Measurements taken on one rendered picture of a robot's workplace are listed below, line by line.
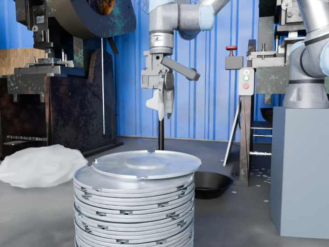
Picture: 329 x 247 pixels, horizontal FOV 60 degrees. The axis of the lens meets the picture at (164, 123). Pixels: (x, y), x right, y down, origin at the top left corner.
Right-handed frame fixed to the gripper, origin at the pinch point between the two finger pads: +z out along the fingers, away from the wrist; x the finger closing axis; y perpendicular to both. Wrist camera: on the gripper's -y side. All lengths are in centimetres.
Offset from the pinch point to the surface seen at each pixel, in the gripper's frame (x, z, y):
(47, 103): -72, 0, 115
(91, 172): 24.0, 12.7, 10.7
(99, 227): 34.7, 20.4, 1.4
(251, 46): -132, -41, -13
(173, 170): 18.1, 11.7, -8.6
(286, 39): -77, -34, -34
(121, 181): 27.9, 12.6, 0.0
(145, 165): 17.9, 11.2, -1.2
